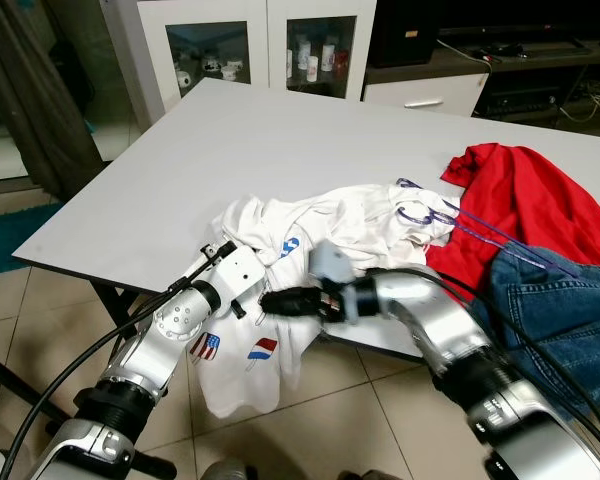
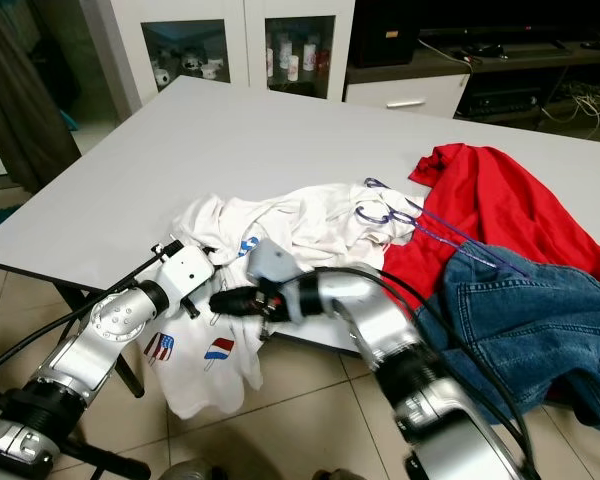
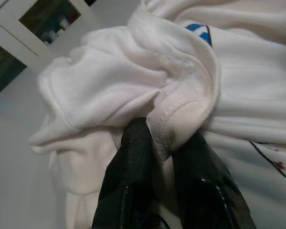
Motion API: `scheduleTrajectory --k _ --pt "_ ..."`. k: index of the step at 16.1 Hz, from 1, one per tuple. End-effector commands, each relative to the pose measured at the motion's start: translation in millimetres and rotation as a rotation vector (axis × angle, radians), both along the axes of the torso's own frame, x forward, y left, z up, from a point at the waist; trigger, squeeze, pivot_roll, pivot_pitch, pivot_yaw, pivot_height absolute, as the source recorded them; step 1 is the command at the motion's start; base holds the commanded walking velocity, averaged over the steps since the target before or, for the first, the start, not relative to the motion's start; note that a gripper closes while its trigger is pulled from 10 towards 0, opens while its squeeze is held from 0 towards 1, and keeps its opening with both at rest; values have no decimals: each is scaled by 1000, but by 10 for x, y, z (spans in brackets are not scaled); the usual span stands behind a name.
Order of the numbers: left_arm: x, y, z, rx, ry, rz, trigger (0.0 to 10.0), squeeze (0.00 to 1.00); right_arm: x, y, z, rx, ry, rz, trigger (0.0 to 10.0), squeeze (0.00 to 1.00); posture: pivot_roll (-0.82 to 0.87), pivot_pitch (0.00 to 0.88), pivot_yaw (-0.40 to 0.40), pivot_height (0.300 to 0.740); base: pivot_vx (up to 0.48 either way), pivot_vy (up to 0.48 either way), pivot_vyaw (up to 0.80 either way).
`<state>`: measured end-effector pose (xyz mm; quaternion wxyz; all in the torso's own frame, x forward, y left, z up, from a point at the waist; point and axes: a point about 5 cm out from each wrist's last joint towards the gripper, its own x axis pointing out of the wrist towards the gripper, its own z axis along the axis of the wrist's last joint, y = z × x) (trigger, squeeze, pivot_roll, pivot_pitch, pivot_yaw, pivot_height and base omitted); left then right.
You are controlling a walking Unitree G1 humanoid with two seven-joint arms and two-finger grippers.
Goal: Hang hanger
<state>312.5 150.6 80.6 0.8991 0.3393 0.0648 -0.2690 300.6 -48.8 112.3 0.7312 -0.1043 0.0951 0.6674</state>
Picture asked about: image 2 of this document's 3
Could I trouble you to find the grey table black legs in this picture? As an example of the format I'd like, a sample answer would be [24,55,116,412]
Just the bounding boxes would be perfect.
[0,75,600,396]

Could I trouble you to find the blue denim jeans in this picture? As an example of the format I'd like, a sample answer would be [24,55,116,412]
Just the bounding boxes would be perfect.
[415,243,600,436]

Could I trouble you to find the red shirt white stripes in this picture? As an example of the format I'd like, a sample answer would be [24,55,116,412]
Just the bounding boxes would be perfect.
[385,143,600,301]

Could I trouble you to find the black flat television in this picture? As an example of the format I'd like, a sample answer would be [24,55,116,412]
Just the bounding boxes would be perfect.
[420,0,600,51]

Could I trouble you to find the dark speaker gold label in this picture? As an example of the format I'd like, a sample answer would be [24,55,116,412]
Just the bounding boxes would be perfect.
[348,0,426,69]

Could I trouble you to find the robot left leg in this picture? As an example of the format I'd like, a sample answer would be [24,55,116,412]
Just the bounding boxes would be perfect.
[168,458,221,480]

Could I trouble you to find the white T-shirt flag print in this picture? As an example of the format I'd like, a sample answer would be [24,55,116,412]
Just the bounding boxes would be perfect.
[162,183,421,419]

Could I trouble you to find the white glass door cabinet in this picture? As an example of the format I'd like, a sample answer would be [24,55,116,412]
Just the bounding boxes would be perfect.
[110,0,351,111]

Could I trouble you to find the black media player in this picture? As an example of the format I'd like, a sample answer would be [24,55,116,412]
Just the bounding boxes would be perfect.
[465,80,556,119]

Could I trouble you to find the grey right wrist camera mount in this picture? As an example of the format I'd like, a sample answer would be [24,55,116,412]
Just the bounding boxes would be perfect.
[245,238,303,291]

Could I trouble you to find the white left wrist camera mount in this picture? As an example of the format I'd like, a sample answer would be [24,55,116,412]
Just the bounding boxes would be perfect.
[168,243,229,311]

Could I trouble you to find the white cable tangle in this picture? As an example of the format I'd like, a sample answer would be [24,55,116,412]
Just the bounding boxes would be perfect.
[555,80,600,131]

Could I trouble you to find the dark TV stand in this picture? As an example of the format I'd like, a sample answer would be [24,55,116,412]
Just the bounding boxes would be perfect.
[345,0,600,136]

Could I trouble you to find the purple plastic hanger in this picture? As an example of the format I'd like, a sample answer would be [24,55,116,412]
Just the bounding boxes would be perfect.
[360,177,531,279]

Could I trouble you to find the white drawer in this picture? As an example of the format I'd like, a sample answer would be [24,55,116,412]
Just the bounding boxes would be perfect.
[343,72,471,119]

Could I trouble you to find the black clothes rack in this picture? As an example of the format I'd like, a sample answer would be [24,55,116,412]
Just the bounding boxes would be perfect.
[82,445,153,480]

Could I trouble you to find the dark curtain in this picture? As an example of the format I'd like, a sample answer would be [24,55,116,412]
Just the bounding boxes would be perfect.
[0,0,81,196]

